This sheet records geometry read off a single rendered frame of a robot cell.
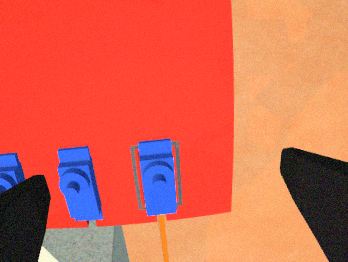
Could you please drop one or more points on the red flat block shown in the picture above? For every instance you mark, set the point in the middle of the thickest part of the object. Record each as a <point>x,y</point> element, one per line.
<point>83,81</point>

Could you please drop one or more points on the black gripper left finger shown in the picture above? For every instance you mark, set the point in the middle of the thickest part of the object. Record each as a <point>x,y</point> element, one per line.
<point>23,216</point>

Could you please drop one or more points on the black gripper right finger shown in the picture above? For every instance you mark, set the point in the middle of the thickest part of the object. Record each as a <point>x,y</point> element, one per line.
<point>319,186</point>

